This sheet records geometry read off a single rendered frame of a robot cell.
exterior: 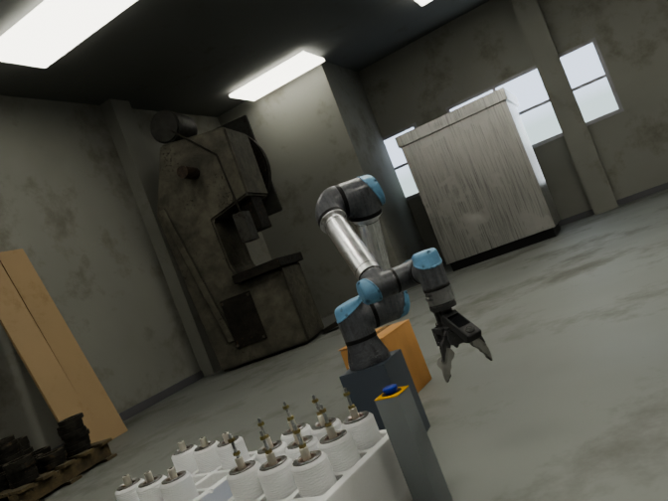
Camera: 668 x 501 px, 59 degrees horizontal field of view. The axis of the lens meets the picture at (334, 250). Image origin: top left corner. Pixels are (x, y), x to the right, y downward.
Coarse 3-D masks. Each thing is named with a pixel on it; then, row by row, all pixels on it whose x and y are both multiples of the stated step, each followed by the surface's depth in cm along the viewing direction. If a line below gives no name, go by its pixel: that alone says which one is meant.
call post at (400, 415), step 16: (384, 400) 150; (400, 400) 148; (384, 416) 151; (400, 416) 148; (416, 416) 151; (400, 432) 149; (416, 432) 149; (400, 448) 150; (416, 448) 147; (432, 448) 153; (400, 464) 151; (416, 464) 148; (432, 464) 150; (416, 480) 149; (432, 480) 148; (416, 496) 150; (432, 496) 148; (448, 496) 152
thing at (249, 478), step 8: (256, 464) 159; (248, 472) 156; (256, 472) 157; (232, 480) 156; (240, 480) 155; (248, 480) 155; (256, 480) 156; (232, 488) 156; (240, 488) 155; (248, 488) 155; (256, 488) 156; (240, 496) 155; (248, 496) 155; (256, 496) 155
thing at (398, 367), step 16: (400, 352) 214; (368, 368) 202; (384, 368) 199; (400, 368) 209; (352, 384) 205; (368, 384) 202; (384, 384) 200; (400, 384) 204; (352, 400) 206; (368, 400) 203; (416, 400) 211
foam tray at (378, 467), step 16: (384, 432) 168; (384, 448) 158; (368, 464) 151; (384, 464) 156; (352, 480) 145; (368, 480) 149; (384, 480) 154; (400, 480) 160; (320, 496) 139; (336, 496) 139; (352, 496) 143; (368, 496) 148; (384, 496) 152; (400, 496) 157
